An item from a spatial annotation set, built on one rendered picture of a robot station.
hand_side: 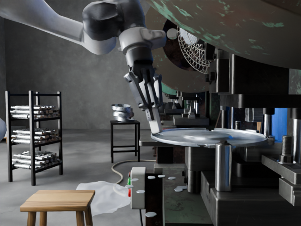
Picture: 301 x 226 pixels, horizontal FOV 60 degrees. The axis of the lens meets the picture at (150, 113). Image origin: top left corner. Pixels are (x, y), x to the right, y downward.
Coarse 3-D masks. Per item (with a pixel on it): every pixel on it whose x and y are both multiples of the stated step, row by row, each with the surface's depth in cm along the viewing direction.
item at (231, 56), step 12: (216, 48) 70; (216, 60) 62; (228, 60) 62; (240, 60) 59; (252, 60) 59; (216, 72) 62; (228, 72) 62; (240, 72) 59; (252, 72) 59; (264, 72) 59; (276, 72) 59; (288, 72) 59; (216, 84) 63; (228, 84) 62; (240, 84) 59; (252, 84) 59; (264, 84) 59; (276, 84) 59; (288, 84) 59
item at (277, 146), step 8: (264, 144) 60; (280, 144) 60; (240, 152) 65; (248, 152) 60; (256, 152) 60; (264, 152) 60; (272, 152) 60; (280, 152) 60; (248, 160) 60; (256, 160) 60
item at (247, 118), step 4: (248, 108) 66; (252, 108) 65; (256, 108) 65; (260, 108) 65; (248, 112) 66; (252, 112) 65; (256, 112) 65; (260, 112) 65; (248, 116) 66; (252, 116) 65; (256, 116) 65; (260, 116) 65; (248, 120) 66; (252, 120) 65; (256, 120) 65; (260, 120) 65
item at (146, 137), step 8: (144, 136) 69; (144, 144) 62; (152, 144) 61; (160, 144) 61; (168, 144) 61; (192, 152) 63; (200, 152) 63; (208, 152) 63; (192, 160) 63; (200, 160) 63; (208, 160) 63; (192, 168) 64; (200, 168) 63; (208, 168) 63; (184, 176) 72; (192, 176) 64; (192, 184) 64; (192, 192) 64
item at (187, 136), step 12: (168, 132) 76; (180, 132) 76; (192, 132) 71; (204, 132) 71; (216, 132) 71; (228, 132) 76; (240, 132) 76; (252, 132) 72; (180, 144) 56; (192, 144) 55; (204, 144) 57; (240, 144) 54; (252, 144) 55
